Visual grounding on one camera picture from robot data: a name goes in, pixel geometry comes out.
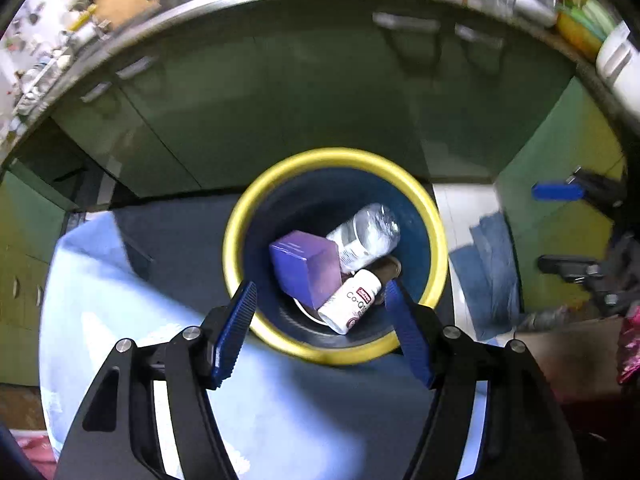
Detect clear plastic water bottle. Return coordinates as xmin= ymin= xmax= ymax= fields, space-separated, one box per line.
xmin=326 ymin=203 xmax=402 ymax=276

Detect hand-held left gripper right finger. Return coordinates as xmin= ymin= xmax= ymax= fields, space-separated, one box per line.
xmin=384 ymin=279 xmax=586 ymax=480

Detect yellow-rimmed dark trash bin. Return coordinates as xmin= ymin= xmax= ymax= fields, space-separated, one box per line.
xmin=222 ymin=147 xmax=448 ymax=367

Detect dark green base cabinets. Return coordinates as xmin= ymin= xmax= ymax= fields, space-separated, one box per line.
xmin=50 ymin=5 xmax=586 ymax=201

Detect white pill bottle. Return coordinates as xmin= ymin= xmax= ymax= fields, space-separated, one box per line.
xmin=317 ymin=268 xmax=383 ymax=335

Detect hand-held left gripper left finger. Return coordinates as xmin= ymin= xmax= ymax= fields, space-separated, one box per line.
xmin=52 ymin=280 xmax=258 ymax=480

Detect light green base cabinet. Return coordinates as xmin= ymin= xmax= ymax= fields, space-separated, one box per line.
xmin=0 ymin=160 xmax=76 ymax=386

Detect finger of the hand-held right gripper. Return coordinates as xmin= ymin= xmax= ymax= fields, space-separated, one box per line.
xmin=531 ymin=167 xmax=626 ymax=211
xmin=537 ymin=254 xmax=608 ymax=286

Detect brown cardboard box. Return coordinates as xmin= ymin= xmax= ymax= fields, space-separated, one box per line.
xmin=515 ymin=317 xmax=631 ymax=401

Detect blue star-print tablecloth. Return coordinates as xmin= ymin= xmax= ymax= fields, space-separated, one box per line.
xmin=39 ymin=210 xmax=488 ymax=480

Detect pink patterned cloth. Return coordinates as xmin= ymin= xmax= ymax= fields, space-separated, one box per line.
xmin=617 ymin=305 xmax=640 ymax=386

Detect white appliance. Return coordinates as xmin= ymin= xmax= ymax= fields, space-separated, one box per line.
xmin=595 ymin=22 xmax=640 ymax=106

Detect white dish rack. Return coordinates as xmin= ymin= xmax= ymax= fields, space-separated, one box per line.
xmin=15 ymin=55 xmax=66 ymax=111

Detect blue denim cloth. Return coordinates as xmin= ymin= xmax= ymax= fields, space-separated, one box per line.
xmin=450 ymin=212 xmax=523 ymax=341

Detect purple-blue cardboard box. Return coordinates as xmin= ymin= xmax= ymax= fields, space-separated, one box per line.
xmin=269 ymin=230 xmax=343 ymax=310

